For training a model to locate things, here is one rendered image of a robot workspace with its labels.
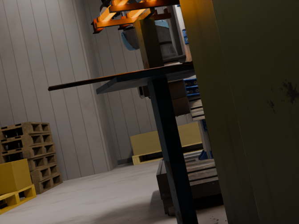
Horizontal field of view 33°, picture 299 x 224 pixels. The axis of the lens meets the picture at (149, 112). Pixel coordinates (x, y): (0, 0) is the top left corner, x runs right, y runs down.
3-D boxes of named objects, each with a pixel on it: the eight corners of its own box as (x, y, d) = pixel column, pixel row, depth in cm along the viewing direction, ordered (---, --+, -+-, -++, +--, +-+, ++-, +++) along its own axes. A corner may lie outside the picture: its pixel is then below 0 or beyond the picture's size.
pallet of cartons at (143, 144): (211, 146, 828) (206, 119, 829) (216, 148, 739) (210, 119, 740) (137, 162, 832) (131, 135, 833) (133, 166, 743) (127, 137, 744)
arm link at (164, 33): (169, 40, 278) (164, 15, 278) (146, 46, 281) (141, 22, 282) (174, 42, 289) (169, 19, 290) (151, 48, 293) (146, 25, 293)
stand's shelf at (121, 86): (96, 94, 200) (95, 89, 200) (188, 78, 214) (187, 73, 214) (117, 82, 172) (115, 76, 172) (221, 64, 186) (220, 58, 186)
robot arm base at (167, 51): (152, 65, 293) (148, 48, 293) (178, 60, 292) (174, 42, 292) (151, 62, 278) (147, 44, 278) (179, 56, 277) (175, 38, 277)
